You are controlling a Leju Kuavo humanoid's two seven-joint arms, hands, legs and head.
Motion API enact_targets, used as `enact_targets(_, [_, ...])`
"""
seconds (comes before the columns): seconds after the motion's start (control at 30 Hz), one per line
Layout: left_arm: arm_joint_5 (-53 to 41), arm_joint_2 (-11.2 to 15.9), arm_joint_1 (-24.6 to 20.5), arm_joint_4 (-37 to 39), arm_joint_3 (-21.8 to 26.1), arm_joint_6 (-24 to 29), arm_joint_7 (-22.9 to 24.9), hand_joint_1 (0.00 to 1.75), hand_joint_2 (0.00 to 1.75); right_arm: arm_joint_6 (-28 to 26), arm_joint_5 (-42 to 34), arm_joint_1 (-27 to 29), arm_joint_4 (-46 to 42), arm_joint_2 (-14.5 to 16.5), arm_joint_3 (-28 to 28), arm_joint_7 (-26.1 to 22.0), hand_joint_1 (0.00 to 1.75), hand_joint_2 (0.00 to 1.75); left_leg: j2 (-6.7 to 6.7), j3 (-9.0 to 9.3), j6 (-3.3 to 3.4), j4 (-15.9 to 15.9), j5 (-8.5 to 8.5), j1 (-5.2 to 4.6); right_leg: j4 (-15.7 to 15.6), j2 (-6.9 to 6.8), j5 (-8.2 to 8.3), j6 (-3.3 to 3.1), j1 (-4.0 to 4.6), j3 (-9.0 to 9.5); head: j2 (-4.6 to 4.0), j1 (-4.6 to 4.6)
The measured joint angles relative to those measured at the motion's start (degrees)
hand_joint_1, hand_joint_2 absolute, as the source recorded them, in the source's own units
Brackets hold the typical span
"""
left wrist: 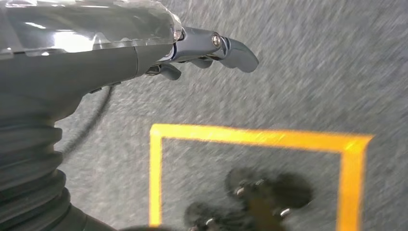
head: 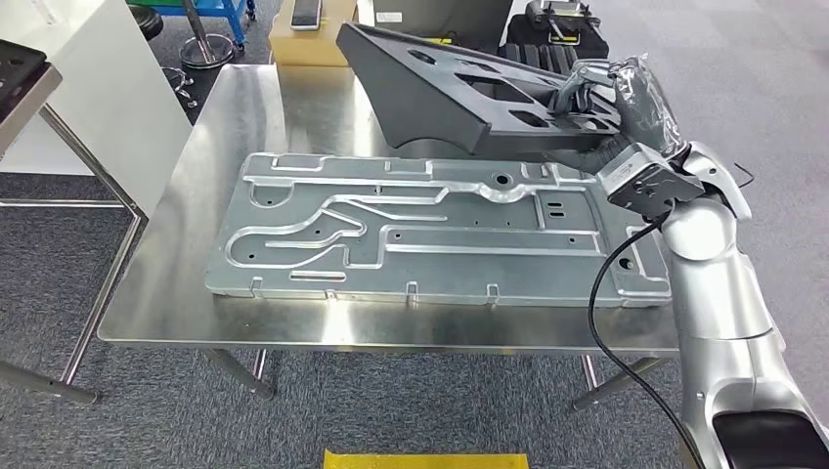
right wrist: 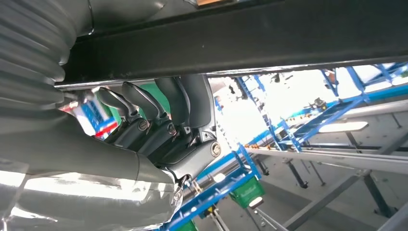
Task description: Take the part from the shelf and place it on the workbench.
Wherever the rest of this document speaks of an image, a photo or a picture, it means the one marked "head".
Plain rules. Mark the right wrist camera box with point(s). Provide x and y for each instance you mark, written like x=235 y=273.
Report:
x=647 y=181

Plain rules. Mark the chrome stool base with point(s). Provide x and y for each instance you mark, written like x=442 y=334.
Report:
x=207 y=52

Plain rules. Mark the white cabinet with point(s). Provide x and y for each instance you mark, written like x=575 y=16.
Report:
x=110 y=97

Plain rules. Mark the yellow floor tape rectangle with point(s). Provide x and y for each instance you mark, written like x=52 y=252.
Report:
x=421 y=461

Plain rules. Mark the stainless steel workbench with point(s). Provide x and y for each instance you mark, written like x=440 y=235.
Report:
x=194 y=311

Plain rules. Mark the blue metal cart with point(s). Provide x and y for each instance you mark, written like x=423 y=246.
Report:
x=220 y=8

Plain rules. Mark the small steel table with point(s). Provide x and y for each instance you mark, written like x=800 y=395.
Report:
x=65 y=387

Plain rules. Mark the grey box with label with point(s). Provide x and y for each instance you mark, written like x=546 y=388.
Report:
x=447 y=16

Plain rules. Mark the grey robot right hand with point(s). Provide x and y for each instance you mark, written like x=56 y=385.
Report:
x=647 y=103

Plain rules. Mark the black plastic plate frame part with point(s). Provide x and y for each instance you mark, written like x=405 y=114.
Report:
x=414 y=110

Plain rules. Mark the yellow cardboard box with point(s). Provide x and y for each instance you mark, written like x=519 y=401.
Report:
x=311 y=48

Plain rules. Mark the large stamped sheet-metal panel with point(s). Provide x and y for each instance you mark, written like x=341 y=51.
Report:
x=453 y=272

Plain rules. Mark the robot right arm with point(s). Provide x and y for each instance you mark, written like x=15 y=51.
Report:
x=725 y=291

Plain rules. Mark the black seat stool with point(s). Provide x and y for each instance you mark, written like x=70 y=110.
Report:
x=146 y=22

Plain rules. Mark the black smartphone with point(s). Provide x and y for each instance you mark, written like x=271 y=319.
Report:
x=305 y=14

